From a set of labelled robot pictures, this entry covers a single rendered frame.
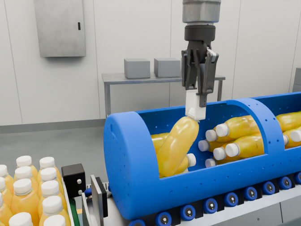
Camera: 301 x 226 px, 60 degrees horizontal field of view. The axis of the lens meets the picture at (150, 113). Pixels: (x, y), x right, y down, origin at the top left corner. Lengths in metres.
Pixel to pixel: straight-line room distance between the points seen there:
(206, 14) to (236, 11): 4.05
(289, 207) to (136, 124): 0.62
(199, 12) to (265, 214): 0.65
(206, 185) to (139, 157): 0.21
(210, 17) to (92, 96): 3.61
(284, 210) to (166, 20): 3.56
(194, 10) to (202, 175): 0.39
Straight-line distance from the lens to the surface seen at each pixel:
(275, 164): 0.86
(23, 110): 4.31
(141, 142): 0.61
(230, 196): 0.85
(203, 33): 0.65
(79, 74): 4.09
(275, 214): 1.00
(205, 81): 0.64
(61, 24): 3.85
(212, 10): 0.65
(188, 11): 0.65
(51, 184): 0.69
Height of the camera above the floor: 1.43
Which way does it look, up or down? 17 degrees down
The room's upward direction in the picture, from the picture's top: straight up
